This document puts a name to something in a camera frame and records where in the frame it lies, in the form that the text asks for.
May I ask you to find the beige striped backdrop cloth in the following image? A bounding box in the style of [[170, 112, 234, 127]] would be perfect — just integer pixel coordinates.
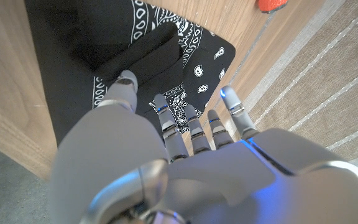
[[228, 0, 358, 187]]

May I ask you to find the black paisley bandana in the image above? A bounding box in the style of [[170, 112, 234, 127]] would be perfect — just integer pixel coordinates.
[[23, 0, 236, 147]]

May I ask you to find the red toy strawberry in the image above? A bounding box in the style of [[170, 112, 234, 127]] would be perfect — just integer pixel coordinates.
[[257, 0, 289, 14]]

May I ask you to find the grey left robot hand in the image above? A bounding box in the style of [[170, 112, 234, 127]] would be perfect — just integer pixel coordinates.
[[50, 70, 358, 224]]

